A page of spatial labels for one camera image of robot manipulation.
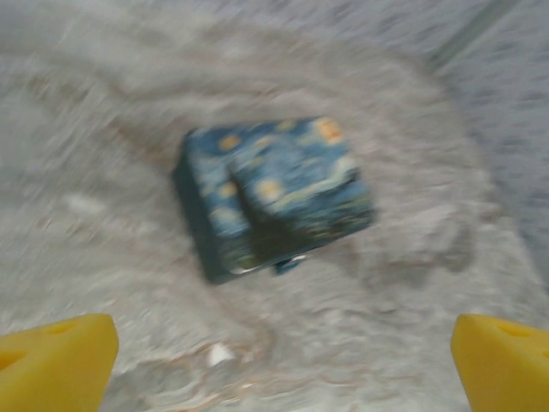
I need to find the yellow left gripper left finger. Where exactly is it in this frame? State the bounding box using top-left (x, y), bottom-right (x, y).
top-left (0, 312), bottom-right (120, 412)

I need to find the starry night print tin box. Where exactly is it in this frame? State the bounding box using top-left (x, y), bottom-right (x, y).
top-left (172, 115), bottom-right (379, 284)

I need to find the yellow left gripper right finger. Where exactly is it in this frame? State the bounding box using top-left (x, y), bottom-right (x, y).
top-left (449, 312), bottom-right (549, 412)

